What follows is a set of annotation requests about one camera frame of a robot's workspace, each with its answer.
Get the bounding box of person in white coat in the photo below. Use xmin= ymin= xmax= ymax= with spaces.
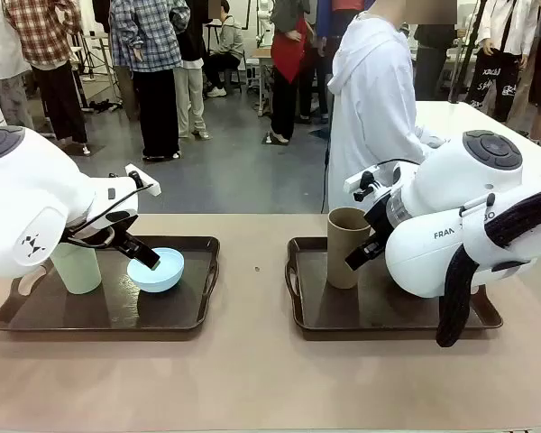
xmin=0 ymin=0 xmax=35 ymax=132

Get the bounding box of person in white hoodie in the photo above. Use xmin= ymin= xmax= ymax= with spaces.
xmin=326 ymin=11 xmax=447 ymax=213

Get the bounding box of thin black right camera cable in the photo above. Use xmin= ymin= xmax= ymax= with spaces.
xmin=375 ymin=157 xmax=424 ymax=169

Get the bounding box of person in grey hoodie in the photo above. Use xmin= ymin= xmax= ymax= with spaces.
xmin=204 ymin=0 xmax=245 ymax=99

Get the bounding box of tall brown cup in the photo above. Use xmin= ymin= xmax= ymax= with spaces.
xmin=326 ymin=207 xmax=372 ymax=290

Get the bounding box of dark brown serving tray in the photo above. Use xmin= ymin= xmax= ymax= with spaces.
xmin=0 ymin=235 xmax=221 ymax=343
xmin=285 ymin=235 xmax=505 ymax=342

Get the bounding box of light blue bowl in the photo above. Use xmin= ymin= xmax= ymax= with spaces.
xmin=126 ymin=247 xmax=186 ymax=294

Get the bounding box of person in dark clothes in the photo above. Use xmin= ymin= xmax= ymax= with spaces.
xmin=413 ymin=22 xmax=457 ymax=102

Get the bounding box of person in printed black trousers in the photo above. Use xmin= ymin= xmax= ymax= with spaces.
xmin=465 ymin=0 xmax=538 ymax=124

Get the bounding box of thin black left camera cable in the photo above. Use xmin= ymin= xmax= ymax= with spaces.
xmin=67 ymin=170 xmax=144 ymax=240

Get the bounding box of black tripod stand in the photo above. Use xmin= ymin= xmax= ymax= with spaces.
xmin=447 ymin=0 xmax=489 ymax=105

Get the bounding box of person in red plaid shirt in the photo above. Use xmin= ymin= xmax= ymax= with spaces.
xmin=3 ymin=0 xmax=91 ymax=157

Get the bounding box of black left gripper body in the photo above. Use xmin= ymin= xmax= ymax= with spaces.
xmin=105 ymin=208 xmax=144 ymax=259

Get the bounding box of person with red apron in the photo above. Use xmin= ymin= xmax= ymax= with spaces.
xmin=269 ymin=0 xmax=317 ymax=144

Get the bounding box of person in beige trousers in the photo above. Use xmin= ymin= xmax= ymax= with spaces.
xmin=173 ymin=0 xmax=212 ymax=140

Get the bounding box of tall pale green cup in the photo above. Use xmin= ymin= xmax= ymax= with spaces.
xmin=49 ymin=241 xmax=104 ymax=296

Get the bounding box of thin black camera cable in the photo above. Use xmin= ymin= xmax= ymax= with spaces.
xmin=375 ymin=157 xmax=424 ymax=169
xmin=67 ymin=170 xmax=144 ymax=240

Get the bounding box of white side table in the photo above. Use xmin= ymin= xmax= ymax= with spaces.
xmin=414 ymin=99 xmax=541 ymax=159

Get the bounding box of person in blue plaid shirt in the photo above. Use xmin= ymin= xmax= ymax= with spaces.
xmin=109 ymin=0 xmax=185 ymax=162

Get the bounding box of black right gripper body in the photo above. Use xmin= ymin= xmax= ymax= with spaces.
xmin=363 ymin=194 xmax=394 ymax=247

